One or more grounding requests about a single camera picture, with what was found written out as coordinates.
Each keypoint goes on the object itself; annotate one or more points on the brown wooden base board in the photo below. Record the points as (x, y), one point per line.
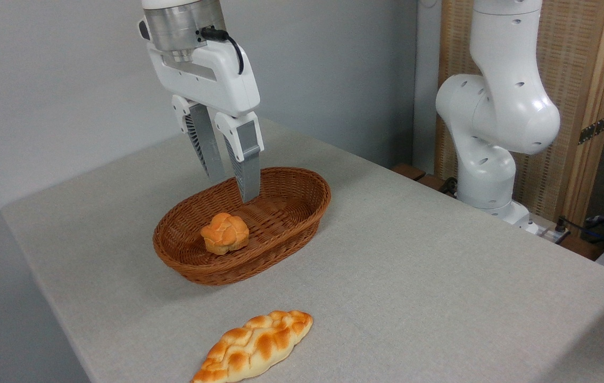
(409, 171)

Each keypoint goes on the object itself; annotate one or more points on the wooden rattan folding screen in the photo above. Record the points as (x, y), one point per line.
(573, 53)

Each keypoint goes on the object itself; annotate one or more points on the long braided bread loaf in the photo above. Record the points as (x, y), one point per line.
(256, 346)

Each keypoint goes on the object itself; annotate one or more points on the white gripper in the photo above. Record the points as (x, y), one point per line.
(211, 74)

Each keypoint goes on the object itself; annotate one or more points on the black table clamp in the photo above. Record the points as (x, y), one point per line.
(448, 185)

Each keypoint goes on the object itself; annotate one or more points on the brown oval wicker basket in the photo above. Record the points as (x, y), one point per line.
(280, 218)

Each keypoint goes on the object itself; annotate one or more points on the dark metal screen hinge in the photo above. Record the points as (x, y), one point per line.
(594, 129)

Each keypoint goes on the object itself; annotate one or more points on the small round bread roll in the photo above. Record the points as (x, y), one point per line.
(224, 232)

